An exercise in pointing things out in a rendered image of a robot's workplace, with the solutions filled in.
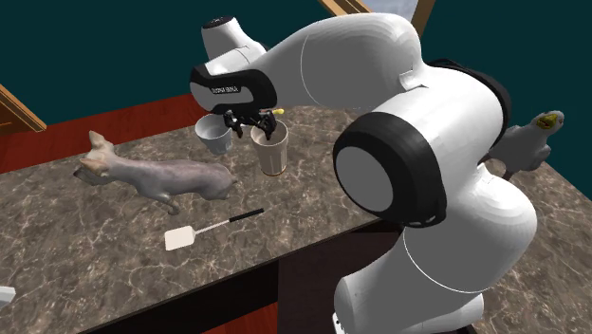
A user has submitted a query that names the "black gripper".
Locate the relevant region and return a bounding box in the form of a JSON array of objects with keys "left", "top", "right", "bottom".
[{"left": 223, "top": 109, "right": 279, "bottom": 141}]

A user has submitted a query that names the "beige ribbed cup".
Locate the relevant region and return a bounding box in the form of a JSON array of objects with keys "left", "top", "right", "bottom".
[{"left": 250, "top": 121, "right": 290, "bottom": 177}]

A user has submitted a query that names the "white cup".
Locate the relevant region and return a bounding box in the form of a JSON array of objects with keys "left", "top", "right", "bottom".
[{"left": 194, "top": 114, "right": 233, "bottom": 157}]

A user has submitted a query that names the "grey dog figure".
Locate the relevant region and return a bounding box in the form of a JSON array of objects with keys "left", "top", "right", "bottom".
[{"left": 72, "top": 130, "right": 238, "bottom": 216}]

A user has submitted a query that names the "grey bird figure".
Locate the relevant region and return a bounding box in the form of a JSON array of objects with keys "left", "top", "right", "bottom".
[{"left": 480, "top": 109, "right": 565, "bottom": 181}]

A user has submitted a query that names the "white spatula with black handle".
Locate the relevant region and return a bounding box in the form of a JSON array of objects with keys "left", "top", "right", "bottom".
[{"left": 163, "top": 208, "right": 267, "bottom": 252}]

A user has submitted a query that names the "wooden door frame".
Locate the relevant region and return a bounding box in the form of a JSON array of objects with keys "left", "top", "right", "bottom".
[{"left": 0, "top": 83, "right": 47, "bottom": 137}]

